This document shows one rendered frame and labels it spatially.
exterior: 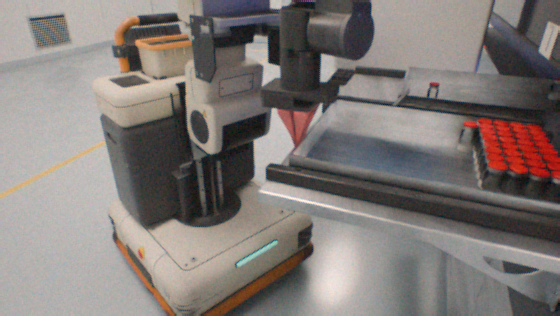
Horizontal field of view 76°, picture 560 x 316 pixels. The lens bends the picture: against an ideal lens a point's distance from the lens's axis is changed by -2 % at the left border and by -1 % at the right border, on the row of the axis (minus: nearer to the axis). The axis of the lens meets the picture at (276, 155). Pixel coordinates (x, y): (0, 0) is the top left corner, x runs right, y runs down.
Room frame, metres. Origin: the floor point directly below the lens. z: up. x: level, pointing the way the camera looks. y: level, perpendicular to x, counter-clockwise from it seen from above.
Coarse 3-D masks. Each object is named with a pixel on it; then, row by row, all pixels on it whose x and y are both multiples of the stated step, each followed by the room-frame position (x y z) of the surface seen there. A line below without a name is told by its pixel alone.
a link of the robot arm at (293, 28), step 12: (300, 0) 0.50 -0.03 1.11; (288, 12) 0.48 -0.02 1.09; (300, 12) 0.48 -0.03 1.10; (312, 12) 0.46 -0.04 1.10; (288, 24) 0.48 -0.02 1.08; (300, 24) 0.48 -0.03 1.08; (288, 36) 0.48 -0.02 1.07; (300, 36) 0.48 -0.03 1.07; (288, 48) 0.48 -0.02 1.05; (300, 48) 0.48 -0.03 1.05
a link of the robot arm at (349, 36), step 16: (320, 0) 0.46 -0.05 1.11; (336, 0) 0.44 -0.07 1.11; (352, 0) 0.43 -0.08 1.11; (368, 0) 0.44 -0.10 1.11; (320, 16) 0.45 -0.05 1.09; (336, 16) 0.43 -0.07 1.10; (352, 16) 0.42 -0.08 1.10; (368, 16) 0.44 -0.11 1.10; (320, 32) 0.44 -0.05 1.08; (336, 32) 0.42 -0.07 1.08; (352, 32) 0.42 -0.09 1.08; (368, 32) 0.44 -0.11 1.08; (320, 48) 0.45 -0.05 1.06; (336, 48) 0.42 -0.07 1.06; (352, 48) 0.42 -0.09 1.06; (368, 48) 0.44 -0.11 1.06
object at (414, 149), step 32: (320, 128) 0.57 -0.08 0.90; (352, 128) 0.61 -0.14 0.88; (384, 128) 0.61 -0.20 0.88; (416, 128) 0.61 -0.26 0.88; (448, 128) 0.60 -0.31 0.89; (320, 160) 0.43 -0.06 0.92; (352, 160) 0.49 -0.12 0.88; (384, 160) 0.49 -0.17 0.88; (416, 160) 0.49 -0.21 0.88; (448, 160) 0.49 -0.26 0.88; (448, 192) 0.36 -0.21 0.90; (480, 192) 0.35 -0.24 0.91
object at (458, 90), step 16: (416, 80) 0.94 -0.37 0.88; (432, 80) 0.93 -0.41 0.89; (448, 80) 0.91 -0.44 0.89; (464, 80) 0.90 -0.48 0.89; (480, 80) 0.88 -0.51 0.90; (496, 80) 0.87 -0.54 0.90; (512, 80) 0.86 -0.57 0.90; (528, 80) 0.85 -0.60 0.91; (544, 80) 0.83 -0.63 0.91; (400, 96) 0.71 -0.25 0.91; (416, 96) 0.70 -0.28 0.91; (448, 96) 0.80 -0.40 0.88; (464, 96) 0.80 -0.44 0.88; (480, 96) 0.80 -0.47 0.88; (496, 96) 0.80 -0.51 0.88; (512, 96) 0.80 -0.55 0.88; (528, 96) 0.80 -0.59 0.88; (544, 96) 0.80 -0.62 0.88; (480, 112) 0.66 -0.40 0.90; (496, 112) 0.65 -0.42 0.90; (512, 112) 0.64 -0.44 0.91; (528, 112) 0.63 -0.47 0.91; (544, 112) 0.62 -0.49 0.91; (544, 128) 0.61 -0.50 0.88
